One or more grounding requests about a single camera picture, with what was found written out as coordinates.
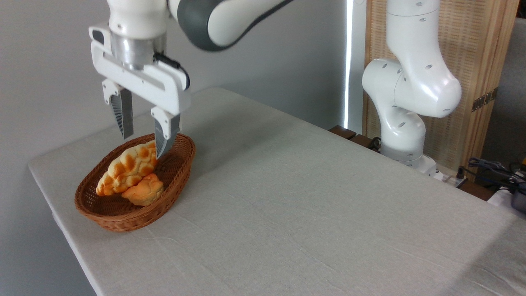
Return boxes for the brown wicker oval basket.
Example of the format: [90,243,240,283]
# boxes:
[74,132,196,233]

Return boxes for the white power strip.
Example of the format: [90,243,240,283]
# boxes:
[435,165,469,188]

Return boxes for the long braided bread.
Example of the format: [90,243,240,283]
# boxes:
[96,140,159,197]

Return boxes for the dark grey round device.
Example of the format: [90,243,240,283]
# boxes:
[511,181,526,214]

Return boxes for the grey tablecloth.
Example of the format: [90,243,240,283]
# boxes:
[28,87,526,296]

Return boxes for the dark brown wooden block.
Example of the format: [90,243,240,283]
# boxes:
[329,125,357,140]
[459,181,496,201]
[349,134,376,150]

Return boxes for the dark metal screen hinge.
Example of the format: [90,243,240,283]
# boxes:
[471,87,498,112]

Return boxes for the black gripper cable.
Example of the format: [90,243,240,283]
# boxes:
[153,52,191,90]

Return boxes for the small orange bread roll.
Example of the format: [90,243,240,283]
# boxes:
[122,173,164,206]

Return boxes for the white vertical window frame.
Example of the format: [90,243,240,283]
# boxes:
[344,0,367,134]

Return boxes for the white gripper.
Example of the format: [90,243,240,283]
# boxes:
[89,25,191,160]

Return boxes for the bundle of dark cables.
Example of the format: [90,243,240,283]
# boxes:
[457,157,526,194]

